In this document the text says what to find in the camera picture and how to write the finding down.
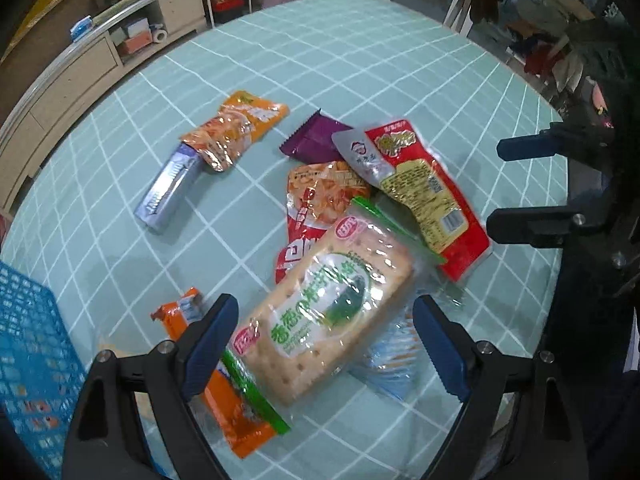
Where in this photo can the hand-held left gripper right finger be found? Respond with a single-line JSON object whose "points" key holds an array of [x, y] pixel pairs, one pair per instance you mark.
{"points": [[440, 347]]}

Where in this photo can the orange box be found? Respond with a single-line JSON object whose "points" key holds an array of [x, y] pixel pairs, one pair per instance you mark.
{"points": [[135, 44]]}

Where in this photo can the purple snack wrapper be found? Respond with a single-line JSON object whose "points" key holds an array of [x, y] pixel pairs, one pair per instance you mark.
{"points": [[315, 137]]}

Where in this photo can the large green cracker pack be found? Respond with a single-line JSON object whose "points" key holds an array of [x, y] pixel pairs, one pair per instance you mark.
{"points": [[325, 310]]}

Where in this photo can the purple chewing gum pack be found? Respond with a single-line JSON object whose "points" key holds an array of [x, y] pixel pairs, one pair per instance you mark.
{"points": [[165, 190]]}

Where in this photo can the green rolled cloth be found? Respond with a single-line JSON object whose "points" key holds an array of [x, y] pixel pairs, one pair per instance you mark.
{"points": [[120, 7]]}

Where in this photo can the blue plastic basket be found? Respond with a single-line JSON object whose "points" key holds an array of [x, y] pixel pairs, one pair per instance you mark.
{"points": [[30, 340]]}

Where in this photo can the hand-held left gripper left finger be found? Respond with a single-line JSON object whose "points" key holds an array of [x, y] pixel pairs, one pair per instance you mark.
{"points": [[210, 347]]}

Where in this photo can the white tape roll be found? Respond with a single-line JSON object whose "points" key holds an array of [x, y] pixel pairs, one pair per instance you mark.
{"points": [[160, 35]]}

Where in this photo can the blue tissue packet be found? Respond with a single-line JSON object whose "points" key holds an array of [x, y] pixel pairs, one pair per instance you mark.
{"points": [[81, 29]]}

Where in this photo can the beige low cabinet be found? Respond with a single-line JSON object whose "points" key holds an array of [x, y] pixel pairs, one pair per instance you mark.
{"points": [[65, 80]]}

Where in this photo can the white and blue box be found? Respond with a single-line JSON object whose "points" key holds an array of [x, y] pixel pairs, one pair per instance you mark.
{"points": [[136, 27]]}

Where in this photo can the orange wafer packet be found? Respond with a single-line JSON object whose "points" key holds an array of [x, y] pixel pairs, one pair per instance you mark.
{"points": [[232, 412]]}

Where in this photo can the teal checked mat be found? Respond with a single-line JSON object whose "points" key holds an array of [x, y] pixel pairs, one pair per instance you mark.
{"points": [[350, 60]]}

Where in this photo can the red and orange snack bag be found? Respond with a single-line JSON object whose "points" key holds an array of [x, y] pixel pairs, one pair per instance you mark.
{"points": [[315, 200]]}

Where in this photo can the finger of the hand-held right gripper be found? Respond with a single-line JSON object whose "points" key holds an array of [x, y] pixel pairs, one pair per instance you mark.
{"points": [[522, 147], [525, 225]]}

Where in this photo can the red and yellow snack packet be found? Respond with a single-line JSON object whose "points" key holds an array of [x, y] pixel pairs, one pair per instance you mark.
{"points": [[425, 195]]}

